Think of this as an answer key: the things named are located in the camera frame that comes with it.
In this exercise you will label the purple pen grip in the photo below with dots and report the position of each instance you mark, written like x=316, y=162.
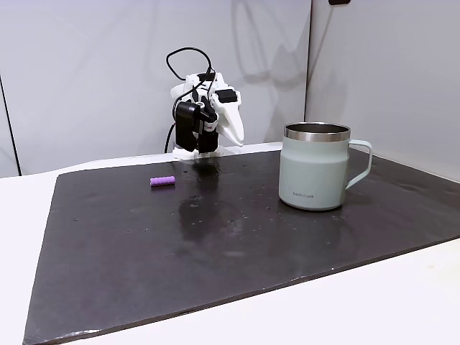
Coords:
x=162, y=181

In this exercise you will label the pale green steel mug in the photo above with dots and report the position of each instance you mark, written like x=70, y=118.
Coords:
x=312, y=172

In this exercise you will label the black table mat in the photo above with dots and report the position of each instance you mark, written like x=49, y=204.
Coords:
x=215, y=251

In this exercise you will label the black camera box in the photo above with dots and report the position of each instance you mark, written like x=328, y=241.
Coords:
x=185, y=125

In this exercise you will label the black wall fixture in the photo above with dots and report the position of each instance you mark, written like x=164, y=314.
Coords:
x=339, y=1

